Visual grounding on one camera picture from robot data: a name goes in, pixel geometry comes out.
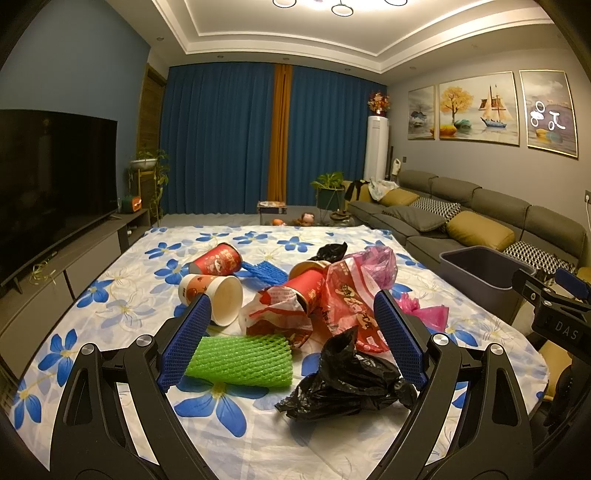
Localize magenta plastic bag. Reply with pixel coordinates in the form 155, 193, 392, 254
397, 293, 449, 332

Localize large black plastic bag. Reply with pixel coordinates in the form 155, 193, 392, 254
274, 327, 418, 422

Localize green foam net sleeve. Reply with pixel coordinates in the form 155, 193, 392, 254
184, 334, 293, 389

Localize red printed plastic bag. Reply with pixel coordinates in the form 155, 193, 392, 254
321, 255, 389, 353

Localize red white plastic bag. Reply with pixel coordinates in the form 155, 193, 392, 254
238, 286, 314, 348

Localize blue foam net sleeve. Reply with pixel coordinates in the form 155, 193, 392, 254
235, 261, 288, 286

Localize red gold paper cup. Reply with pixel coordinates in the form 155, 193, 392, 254
283, 260, 329, 314

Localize grey plastic trash bin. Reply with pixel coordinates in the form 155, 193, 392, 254
439, 246, 536, 325

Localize large mustard corner cushion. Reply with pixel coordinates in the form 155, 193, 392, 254
540, 266, 590, 401

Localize patterned cushion near bin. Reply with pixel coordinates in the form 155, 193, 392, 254
503, 241, 575, 276

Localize mustard cushion near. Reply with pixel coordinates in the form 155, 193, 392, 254
446, 211, 516, 251

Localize grey tv cabinet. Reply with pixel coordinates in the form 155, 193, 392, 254
1, 209, 151, 381

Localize black white patterned cushion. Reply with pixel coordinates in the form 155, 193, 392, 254
411, 197, 462, 222

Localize grey cushion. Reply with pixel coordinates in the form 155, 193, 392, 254
383, 205, 447, 233

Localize grey sectional sofa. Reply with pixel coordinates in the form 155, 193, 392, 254
346, 170, 588, 270

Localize pink translucent plastic bag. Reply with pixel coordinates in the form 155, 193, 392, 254
353, 245, 398, 290

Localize red white paper cup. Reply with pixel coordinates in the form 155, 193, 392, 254
178, 274, 243, 327

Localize purple sky painting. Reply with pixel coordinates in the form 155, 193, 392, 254
519, 69, 579, 159

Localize mustard cushion far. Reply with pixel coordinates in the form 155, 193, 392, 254
380, 188, 420, 207

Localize red paper cup far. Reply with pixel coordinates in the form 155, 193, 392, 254
188, 243, 242, 276

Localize sailboat tree painting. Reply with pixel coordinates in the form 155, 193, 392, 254
438, 71, 520, 146

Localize white clothes on sofa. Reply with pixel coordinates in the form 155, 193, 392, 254
368, 178, 399, 202

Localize small black plastic bag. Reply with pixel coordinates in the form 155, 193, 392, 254
310, 242, 348, 263

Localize white standing air conditioner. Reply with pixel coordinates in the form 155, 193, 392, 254
363, 115, 390, 180

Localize orange speaker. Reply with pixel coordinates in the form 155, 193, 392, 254
120, 195, 142, 214

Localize small landscape painting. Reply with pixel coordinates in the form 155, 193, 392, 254
408, 85, 435, 140

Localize green potted plant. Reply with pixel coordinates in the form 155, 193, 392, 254
311, 171, 345, 211

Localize black flat television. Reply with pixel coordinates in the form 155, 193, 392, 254
1, 109, 118, 285

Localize dark coffee table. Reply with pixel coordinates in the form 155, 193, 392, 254
256, 204, 362, 227

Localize flower bouquet decoration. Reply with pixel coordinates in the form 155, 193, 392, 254
368, 91, 391, 117

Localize plant on wooden stand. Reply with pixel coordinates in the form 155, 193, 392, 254
127, 149, 170, 225

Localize gift box on table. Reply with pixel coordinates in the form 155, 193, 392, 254
256, 200, 287, 214

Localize blue curtains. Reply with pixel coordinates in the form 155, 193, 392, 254
160, 62, 387, 214

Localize orange curtain strip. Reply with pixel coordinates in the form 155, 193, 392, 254
267, 64, 294, 202

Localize ring ceiling lamp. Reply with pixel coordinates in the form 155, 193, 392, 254
272, 0, 409, 18

